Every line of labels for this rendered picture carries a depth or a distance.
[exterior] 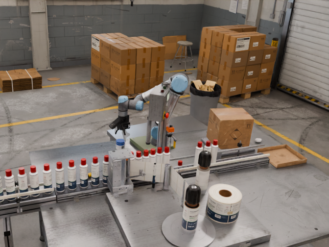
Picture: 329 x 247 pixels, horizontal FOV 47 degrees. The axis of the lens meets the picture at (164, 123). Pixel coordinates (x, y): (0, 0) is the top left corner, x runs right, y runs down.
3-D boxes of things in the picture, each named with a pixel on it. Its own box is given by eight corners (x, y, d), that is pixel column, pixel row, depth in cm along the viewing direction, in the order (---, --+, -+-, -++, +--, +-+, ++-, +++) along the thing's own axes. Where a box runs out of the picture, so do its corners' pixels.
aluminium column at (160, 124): (157, 169, 279) (163, 84, 251) (154, 166, 283) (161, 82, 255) (162, 168, 281) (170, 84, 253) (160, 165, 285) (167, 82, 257)
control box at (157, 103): (148, 120, 249) (149, 93, 241) (153, 111, 264) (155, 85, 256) (162, 122, 247) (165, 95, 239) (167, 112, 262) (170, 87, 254)
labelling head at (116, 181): (112, 195, 238) (112, 160, 227) (106, 184, 248) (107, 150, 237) (133, 191, 243) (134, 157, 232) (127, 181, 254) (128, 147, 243)
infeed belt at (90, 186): (56, 200, 236) (56, 195, 234) (54, 192, 243) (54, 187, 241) (268, 161, 300) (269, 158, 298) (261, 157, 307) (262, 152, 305)
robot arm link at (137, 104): (144, 98, 294) (130, 96, 295) (142, 102, 283) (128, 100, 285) (144, 108, 297) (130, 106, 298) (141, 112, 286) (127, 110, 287)
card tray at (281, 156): (276, 168, 294) (277, 163, 292) (256, 152, 315) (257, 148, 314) (306, 162, 306) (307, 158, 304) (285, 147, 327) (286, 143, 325)
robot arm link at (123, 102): (128, 99, 284) (116, 97, 284) (127, 112, 288) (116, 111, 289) (129, 95, 291) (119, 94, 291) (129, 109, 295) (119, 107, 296)
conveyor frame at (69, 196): (56, 202, 235) (56, 196, 233) (54, 192, 244) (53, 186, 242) (268, 163, 299) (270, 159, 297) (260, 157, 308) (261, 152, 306)
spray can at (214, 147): (210, 166, 280) (214, 142, 271) (207, 162, 284) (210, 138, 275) (216, 165, 282) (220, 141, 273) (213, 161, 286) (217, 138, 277)
